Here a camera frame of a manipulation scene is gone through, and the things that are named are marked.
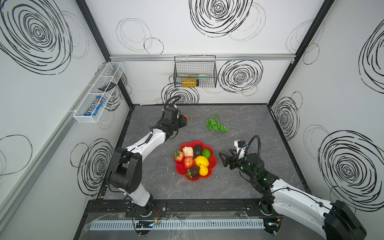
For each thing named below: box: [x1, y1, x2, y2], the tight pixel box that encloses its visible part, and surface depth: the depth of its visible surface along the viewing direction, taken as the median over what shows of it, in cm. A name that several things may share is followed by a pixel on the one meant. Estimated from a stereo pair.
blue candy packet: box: [83, 96, 106, 116], surface depth 71 cm
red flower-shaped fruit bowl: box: [174, 140, 217, 182], surface depth 86 cm
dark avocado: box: [193, 144, 203, 158], surface depth 91 cm
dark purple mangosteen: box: [190, 166, 200, 178], surface depth 82 cm
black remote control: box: [98, 82, 117, 92], surface depth 82 cm
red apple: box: [183, 156, 195, 169], surface depth 85 cm
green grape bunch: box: [206, 117, 230, 132], surface depth 104 cm
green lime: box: [202, 148, 212, 159], surface depth 90 cm
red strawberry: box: [174, 150, 185, 162], surface depth 86 cm
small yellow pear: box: [199, 165, 209, 176], surface depth 84 cm
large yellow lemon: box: [194, 155, 210, 167], surface depth 88 cm
